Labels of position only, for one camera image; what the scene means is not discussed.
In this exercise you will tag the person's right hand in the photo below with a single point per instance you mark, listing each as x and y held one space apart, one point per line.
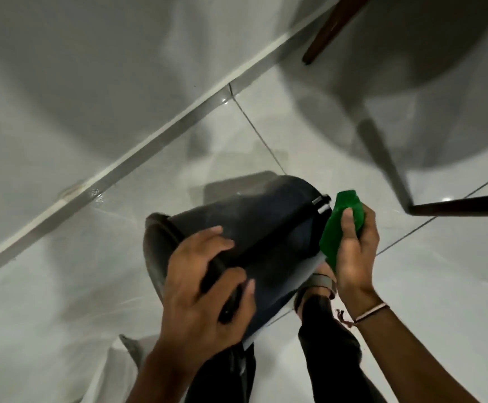
355 272

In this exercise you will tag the person's left hand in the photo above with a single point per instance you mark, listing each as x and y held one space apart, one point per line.
193 302

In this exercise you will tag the person's left fingers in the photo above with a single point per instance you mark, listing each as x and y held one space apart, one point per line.
216 243

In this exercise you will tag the person's right thumb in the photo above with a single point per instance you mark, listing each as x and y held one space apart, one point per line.
347 228

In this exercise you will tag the green cleaning cloth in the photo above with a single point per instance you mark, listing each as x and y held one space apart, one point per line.
336 234

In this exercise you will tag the dark grey trash bin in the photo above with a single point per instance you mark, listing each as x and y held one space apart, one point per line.
265 239

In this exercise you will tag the person's left forearm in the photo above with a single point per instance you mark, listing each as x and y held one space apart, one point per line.
164 381

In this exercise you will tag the person's right forearm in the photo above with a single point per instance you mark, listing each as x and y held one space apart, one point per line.
412 356

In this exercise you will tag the grey sandal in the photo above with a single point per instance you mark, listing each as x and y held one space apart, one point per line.
321 283

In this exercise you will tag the dark wooden furniture leg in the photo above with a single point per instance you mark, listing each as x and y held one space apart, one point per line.
334 27
462 205

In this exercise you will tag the person's black trousers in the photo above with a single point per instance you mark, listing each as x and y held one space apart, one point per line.
332 352

